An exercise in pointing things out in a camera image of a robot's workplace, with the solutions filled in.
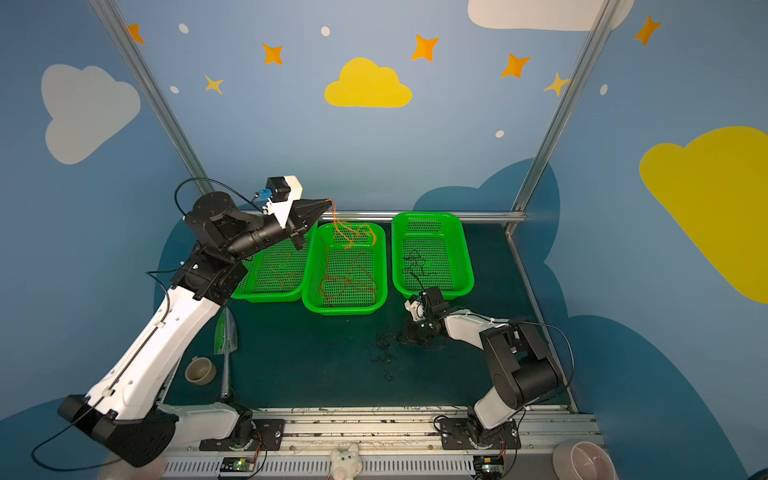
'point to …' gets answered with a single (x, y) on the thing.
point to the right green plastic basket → (429, 249)
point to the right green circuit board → (488, 465)
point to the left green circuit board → (238, 464)
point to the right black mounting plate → (472, 434)
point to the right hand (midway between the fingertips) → (403, 334)
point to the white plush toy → (345, 465)
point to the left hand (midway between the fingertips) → (325, 193)
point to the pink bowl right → (583, 461)
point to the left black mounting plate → (269, 436)
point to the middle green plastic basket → (346, 269)
